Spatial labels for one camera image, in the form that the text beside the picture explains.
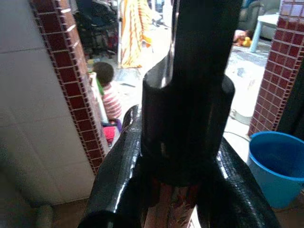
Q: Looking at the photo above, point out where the yellow dustpan with red handle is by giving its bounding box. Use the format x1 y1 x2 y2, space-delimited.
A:
139 0 243 228

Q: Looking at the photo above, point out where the blue plastic bucket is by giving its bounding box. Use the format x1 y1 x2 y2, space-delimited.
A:
246 131 304 210

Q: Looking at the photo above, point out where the child in striped shirt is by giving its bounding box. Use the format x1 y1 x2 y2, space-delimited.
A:
92 61 123 121

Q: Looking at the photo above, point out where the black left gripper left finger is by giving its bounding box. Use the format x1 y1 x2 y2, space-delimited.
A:
77 104 149 228

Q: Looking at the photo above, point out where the red purple toy cart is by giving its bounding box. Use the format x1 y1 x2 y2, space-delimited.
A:
101 118 123 147

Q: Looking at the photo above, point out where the orange striped cloth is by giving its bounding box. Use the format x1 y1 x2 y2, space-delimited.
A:
119 0 153 69

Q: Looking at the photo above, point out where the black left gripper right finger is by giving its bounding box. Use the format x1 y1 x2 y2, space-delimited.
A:
196 137 282 228

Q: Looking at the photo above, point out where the thin black floor cable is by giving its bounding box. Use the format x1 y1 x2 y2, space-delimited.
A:
223 130 252 143

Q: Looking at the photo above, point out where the white small table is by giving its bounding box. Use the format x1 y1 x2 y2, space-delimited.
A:
248 13 281 53

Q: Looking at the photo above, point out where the yellow orange toy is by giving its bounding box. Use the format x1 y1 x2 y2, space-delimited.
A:
233 30 253 47

